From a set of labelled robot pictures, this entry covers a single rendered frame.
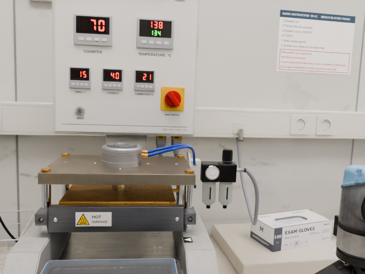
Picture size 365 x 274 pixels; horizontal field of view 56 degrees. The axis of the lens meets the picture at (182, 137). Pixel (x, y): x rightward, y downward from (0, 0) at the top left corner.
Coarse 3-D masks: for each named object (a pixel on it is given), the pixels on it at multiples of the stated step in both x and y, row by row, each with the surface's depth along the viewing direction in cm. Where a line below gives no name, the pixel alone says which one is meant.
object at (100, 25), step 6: (84, 18) 76; (90, 18) 76; (96, 18) 76; (102, 18) 76; (84, 24) 76; (90, 24) 76; (96, 24) 76; (102, 24) 76; (84, 30) 76; (90, 30) 76; (96, 30) 76; (102, 30) 77
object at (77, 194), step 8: (72, 192) 65; (80, 192) 65; (88, 192) 66; (96, 192) 66; (104, 192) 66; (112, 192) 66; (120, 192) 66; (128, 192) 66; (136, 192) 67; (144, 192) 67; (152, 192) 67; (160, 192) 67; (168, 192) 67; (64, 200) 60; (72, 200) 61; (80, 200) 61; (88, 200) 61; (96, 200) 61; (104, 200) 61; (112, 200) 61; (120, 200) 62; (128, 200) 62; (136, 200) 62; (144, 200) 62; (152, 200) 62; (160, 200) 62; (168, 200) 63
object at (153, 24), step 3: (150, 21) 78; (153, 21) 78; (156, 21) 78; (159, 21) 78; (162, 21) 78; (150, 24) 78; (153, 24) 78; (156, 24) 78; (159, 24) 78; (162, 24) 78; (150, 27) 78; (153, 27) 78; (156, 27) 78; (159, 27) 78; (162, 27) 78
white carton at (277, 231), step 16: (256, 224) 110; (272, 224) 106; (288, 224) 106; (304, 224) 106; (320, 224) 109; (256, 240) 110; (272, 240) 103; (288, 240) 104; (304, 240) 107; (320, 240) 110
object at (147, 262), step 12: (48, 264) 49; (60, 264) 49; (72, 264) 49; (84, 264) 49; (96, 264) 50; (108, 264) 50; (120, 264) 50; (132, 264) 50; (144, 264) 50; (156, 264) 50; (168, 264) 50
